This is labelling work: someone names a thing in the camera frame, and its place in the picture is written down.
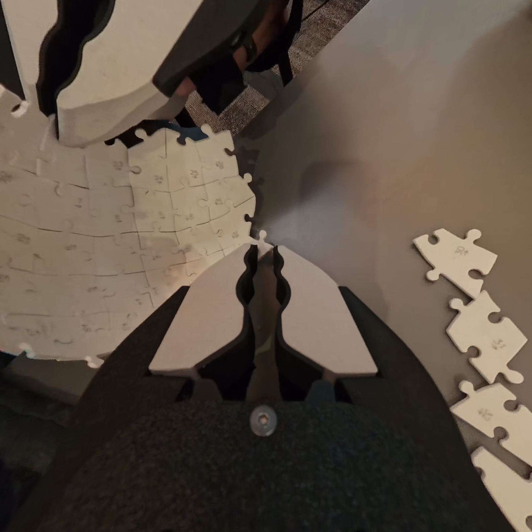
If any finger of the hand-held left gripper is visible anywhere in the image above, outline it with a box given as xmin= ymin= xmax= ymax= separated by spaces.
xmin=3 ymin=0 xmax=84 ymax=114
xmin=54 ymin=0 xmax=267 ymax=147

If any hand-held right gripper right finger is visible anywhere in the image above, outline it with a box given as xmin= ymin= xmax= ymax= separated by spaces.
xmin=272 ymin=245 xmax=379 ymax=400

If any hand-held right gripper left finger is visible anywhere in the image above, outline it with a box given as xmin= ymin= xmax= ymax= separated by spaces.
xmin=148 ymin=244 xmax=256 ymax=400

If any partly built puzzle ball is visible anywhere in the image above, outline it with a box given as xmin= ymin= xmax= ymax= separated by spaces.
xmin=0 ymin=124 xmax=257 ymax=370

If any row of white puzzle pieces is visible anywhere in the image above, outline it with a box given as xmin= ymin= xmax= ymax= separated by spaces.
xmin=413 ymin=228 xmax=532 ymax=532

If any person's left hand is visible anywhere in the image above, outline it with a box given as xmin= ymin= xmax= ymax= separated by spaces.
xmin=247 ymin=0 xmax=291 ymax=63

